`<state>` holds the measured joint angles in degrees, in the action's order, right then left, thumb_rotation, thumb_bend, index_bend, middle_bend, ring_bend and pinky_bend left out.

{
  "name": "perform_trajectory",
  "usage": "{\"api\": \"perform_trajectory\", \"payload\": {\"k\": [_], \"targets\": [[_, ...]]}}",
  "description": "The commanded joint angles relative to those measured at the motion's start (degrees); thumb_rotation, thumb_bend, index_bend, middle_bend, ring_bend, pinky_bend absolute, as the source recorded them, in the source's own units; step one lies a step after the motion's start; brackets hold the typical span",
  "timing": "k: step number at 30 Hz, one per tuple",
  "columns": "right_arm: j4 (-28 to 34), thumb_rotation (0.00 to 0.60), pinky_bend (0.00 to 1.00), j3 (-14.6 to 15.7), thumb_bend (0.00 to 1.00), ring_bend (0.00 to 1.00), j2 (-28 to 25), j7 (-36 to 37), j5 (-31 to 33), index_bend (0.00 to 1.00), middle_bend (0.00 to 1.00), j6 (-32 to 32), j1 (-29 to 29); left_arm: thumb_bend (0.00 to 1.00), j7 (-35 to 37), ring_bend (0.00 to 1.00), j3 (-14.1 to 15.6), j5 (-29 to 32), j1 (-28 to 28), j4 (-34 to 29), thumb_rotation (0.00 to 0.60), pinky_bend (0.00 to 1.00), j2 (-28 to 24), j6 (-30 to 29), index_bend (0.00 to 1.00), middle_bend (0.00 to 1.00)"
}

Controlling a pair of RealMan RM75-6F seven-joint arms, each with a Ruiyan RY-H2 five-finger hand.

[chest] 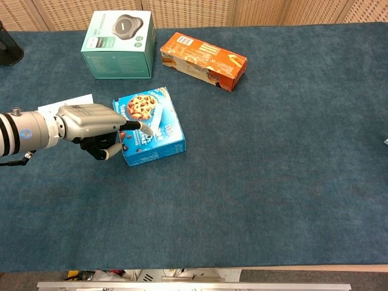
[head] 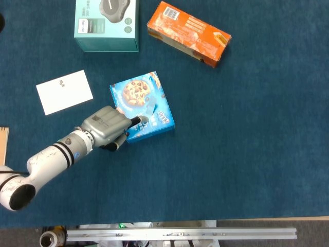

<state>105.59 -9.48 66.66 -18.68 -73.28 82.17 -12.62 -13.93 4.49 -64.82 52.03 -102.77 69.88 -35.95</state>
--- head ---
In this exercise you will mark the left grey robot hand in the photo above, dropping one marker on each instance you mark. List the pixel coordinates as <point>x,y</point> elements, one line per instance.
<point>108,126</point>

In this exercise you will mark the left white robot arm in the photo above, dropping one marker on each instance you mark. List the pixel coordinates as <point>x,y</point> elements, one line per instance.
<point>46,164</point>

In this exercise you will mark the blue chocolate cookie box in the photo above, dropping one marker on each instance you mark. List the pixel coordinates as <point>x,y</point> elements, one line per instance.
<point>154,121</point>

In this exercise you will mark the teal speaker product box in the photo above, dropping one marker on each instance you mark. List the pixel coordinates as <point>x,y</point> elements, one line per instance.
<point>108,38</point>

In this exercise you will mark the orange snack box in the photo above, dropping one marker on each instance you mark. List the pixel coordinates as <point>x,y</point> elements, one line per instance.
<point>190,33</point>

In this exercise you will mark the white paper card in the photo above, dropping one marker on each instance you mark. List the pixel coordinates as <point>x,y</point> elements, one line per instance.
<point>64,92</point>

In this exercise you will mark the tan wooden board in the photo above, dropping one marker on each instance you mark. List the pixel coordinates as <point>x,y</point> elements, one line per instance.
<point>3,146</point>

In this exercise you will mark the black cylindrical object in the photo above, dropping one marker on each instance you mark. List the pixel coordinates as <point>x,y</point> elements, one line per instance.
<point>1,23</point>

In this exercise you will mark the aluminium profile rail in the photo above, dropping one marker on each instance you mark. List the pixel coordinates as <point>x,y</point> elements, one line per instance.
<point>180,233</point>

